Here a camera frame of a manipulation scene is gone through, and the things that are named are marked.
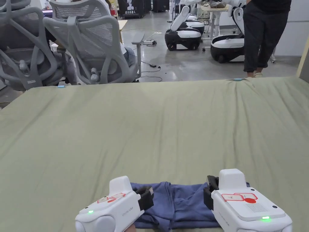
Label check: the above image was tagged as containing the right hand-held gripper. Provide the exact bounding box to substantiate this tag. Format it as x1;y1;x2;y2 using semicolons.
203;169;293;232

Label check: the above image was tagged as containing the dark blue shirt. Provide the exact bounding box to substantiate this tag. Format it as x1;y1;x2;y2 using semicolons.
130;181;250;229

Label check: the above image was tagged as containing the white and black wheeled robot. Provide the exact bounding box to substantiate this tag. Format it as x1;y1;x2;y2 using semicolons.
186;14;205;35
165;5;202;51
210;0;245;64

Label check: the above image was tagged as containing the grey mesh office chair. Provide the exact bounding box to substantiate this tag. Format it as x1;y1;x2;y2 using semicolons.
43;0;145;85
0;0;66;91

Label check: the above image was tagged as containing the bed with pale green sheet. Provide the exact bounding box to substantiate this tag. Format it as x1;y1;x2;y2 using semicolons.
0;77;309;232

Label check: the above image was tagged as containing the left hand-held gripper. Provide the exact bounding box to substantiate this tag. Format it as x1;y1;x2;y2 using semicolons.
75;176;155;232

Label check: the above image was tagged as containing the wooden desk with white legs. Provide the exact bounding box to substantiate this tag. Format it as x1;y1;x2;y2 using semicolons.
200;3;230;40

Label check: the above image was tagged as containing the black power adapter with cable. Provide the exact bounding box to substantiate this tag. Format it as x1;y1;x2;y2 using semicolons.
141;61;162;72

